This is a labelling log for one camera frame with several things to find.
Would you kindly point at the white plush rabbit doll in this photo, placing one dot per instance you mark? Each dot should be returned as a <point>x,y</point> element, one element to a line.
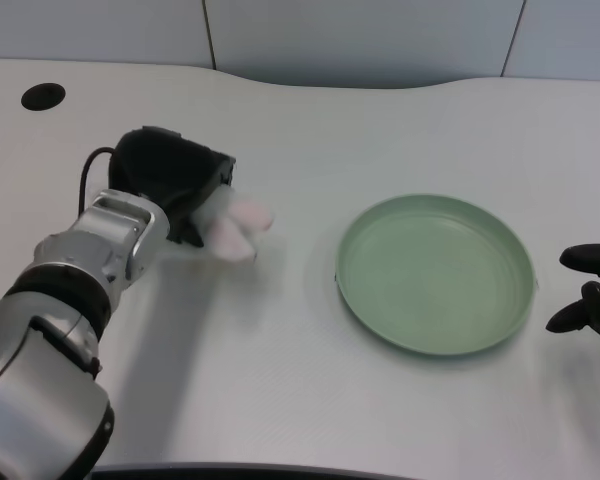
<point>232,225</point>

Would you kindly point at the green round plate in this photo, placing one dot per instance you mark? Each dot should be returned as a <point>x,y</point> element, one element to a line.
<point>435,275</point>

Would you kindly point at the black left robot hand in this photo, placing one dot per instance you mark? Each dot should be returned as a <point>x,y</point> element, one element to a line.
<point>167,175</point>

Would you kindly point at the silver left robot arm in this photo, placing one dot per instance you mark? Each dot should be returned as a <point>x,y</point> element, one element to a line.
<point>55,325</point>

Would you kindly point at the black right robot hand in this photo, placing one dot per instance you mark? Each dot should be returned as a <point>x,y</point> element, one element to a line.
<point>592,295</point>

